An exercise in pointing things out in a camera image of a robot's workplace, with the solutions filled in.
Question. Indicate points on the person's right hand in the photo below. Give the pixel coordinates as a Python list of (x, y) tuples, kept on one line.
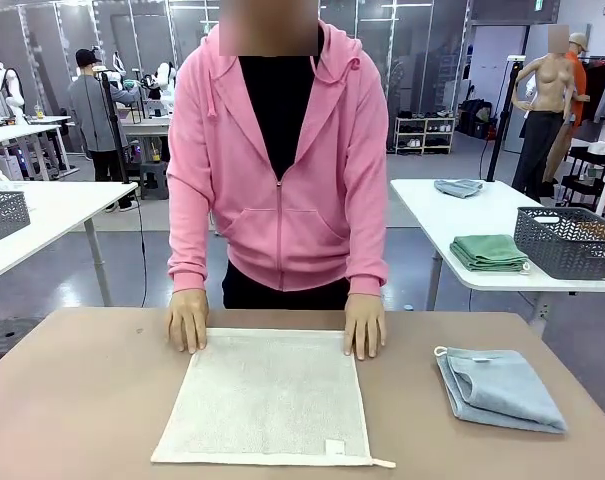
[(188, 320)]

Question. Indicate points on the person's left hand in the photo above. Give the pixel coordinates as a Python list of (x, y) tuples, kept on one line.
[(364, 325)]

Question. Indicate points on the cream white towel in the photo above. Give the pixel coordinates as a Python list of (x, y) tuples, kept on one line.
[(262, 395)]

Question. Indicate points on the blue-grey towel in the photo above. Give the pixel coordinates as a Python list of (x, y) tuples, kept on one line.
[(457, 187), (502, 395)]

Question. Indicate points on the grey plastic woven basket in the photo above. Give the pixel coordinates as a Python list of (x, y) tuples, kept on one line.
[(4, 215), (562, 250)]

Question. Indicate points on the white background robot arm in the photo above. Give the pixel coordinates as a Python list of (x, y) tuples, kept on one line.
[(116, 80), (13, 87), (164, 75)]

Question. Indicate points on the left forearm pink sleeve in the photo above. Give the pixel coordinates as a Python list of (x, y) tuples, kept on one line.
[(367, 250)]

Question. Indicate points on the right forearm pink sleeve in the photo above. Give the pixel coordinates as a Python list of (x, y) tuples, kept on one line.
[(189, 250)]

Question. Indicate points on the white side table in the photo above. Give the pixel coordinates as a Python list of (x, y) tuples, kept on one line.
[(72, 205), (432, 220)]

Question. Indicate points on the green towel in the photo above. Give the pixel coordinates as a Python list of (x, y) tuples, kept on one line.
[(487, 252)]

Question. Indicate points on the grey step stool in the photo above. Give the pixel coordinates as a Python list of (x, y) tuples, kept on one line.
[(156, 177)]

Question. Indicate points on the person in pink hoodie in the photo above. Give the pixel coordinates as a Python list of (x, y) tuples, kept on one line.
[(282, 200)]

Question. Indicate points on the black round floor base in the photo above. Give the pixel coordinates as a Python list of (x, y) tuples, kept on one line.
[(7, 335)]

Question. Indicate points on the white shoe rack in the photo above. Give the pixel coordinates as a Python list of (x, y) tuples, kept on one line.
[(427, 135)]

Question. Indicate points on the white background workbench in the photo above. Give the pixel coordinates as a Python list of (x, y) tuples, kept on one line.
[(12, 132), (142, 125)]

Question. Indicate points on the black tripod pole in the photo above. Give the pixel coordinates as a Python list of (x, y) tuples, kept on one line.
[(502, 125), (113, 125)]

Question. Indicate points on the man in grey shirt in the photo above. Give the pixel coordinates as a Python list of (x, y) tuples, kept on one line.
[(89, 115)]

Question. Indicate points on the black bag pile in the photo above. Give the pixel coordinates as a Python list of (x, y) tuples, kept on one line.
[(474, 117)]

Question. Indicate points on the yellow drink cup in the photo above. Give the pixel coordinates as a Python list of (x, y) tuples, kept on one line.
[(39, 112)]

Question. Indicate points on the black shelf cart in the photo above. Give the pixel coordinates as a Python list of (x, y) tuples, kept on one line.
[(582, 185)]

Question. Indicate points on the white hat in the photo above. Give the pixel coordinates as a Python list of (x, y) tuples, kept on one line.
[(599, 148)]

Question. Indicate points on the bare mannequin with black trousers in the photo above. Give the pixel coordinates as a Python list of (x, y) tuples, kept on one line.
[(547, 80)]

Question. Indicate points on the mannequin with orange shirt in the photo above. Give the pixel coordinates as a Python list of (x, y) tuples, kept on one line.
[(577, 75)]

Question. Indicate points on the clothes rack with dark clothes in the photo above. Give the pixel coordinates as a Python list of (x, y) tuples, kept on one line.
[(599, 90)]

